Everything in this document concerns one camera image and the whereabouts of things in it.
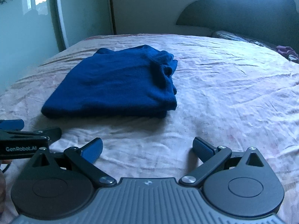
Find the purple cloth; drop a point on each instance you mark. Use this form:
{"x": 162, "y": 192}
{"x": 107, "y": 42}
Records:
{"x": 287, "y": 51}

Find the dark scalloped headboard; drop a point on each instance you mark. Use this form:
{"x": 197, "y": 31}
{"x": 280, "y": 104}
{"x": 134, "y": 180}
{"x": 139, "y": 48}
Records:
{"x": 245, "y": 11}

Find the glossy wardrobe sliding door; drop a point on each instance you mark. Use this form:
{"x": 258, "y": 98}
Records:
{"x": 28, "y": 32}

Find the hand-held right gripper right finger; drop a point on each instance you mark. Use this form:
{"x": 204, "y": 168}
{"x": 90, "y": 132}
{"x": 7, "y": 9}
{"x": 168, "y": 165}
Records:
{"x": 202, "y": 148}

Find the blue beaded sweater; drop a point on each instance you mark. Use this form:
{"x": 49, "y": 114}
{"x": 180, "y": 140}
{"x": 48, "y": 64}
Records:
{"x": 112, "y": 86}

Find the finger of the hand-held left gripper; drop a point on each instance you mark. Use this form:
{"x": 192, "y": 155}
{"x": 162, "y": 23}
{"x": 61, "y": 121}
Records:
{"x": 11, "y": 124}
{"x": 39, "y": 134}

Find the bed with pink sheet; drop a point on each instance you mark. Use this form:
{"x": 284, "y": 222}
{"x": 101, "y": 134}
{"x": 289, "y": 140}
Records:
{"x": 233, "y": 93}

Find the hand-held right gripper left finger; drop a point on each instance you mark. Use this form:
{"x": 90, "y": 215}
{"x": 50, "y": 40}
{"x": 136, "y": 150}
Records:
{"x": 92, "y": 150}

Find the patterned pillow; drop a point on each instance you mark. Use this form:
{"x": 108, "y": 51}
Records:
{"x": 236, "y": 37}

